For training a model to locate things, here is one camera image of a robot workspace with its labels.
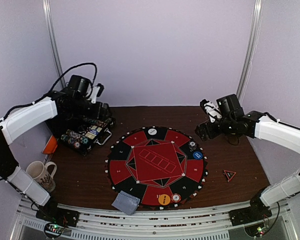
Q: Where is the wrist white camera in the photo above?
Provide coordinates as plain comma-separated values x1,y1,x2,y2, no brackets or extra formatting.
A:
89,83,105,104
200,99,222,123

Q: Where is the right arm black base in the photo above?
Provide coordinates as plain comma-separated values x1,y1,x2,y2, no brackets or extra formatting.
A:
229,204,272,226

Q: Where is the left aluminium frame post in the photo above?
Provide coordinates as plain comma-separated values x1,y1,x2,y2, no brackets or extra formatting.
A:
42,0,63,77

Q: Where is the yellow green plastic bowl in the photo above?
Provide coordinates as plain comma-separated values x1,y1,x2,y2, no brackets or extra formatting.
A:
226,135,240,146

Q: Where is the black white poker chip stack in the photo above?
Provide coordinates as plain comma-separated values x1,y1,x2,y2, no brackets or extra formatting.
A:
188,141,197,150

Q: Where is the red white poker chip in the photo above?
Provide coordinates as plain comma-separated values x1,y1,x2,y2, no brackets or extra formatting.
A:
171,193,181,203

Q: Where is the white floral ceramic mug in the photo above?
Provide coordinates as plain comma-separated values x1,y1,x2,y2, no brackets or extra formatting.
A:
26,161,57,193

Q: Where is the aluminium frame post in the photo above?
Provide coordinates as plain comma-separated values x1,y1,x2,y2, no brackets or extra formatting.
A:
42,0,63,77
236,0,263,103

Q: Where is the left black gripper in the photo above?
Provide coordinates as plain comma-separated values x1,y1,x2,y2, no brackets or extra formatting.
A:
68,97,114,121

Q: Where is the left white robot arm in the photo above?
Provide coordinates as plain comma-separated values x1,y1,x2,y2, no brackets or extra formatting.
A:
0,75,109,222

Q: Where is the right aluminium frame post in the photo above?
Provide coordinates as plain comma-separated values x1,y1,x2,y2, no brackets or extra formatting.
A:
236,0,263,103

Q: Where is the white dealer button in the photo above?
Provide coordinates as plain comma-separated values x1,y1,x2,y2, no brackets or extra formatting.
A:
148,128,158,136

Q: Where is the red black triangular token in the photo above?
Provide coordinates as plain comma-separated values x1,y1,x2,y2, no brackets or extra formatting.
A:
223,169,237,183

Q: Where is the round red black poker mat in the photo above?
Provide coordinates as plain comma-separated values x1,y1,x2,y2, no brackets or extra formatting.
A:
105,125,209,210

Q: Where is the grey playing card deck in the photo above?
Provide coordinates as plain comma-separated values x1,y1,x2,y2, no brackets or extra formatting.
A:
111,190,141,215

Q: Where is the orange plastic cup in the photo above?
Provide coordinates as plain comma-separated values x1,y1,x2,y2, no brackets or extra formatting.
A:
42,135,58,155

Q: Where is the black poker chip case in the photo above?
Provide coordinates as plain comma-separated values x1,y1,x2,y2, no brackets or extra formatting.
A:
37,99,117,158

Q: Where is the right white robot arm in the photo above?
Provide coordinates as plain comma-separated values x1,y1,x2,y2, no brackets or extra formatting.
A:
195,94,300,221

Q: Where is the orange big blind button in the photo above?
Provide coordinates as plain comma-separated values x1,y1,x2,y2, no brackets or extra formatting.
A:
158,194,171,206

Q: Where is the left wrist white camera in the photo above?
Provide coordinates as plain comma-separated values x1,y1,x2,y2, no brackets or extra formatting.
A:
89,83,105,104

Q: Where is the blue small blind button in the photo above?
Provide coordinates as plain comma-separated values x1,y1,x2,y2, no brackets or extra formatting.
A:
192,151,203,160

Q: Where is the aluminium front rail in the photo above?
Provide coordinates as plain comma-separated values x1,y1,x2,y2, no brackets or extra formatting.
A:
8,196,300,240

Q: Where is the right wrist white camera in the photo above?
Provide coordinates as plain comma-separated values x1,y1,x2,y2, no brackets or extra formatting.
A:
200,99,222,123

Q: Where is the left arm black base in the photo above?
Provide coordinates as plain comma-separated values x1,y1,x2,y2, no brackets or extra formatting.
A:
35,206,80,227

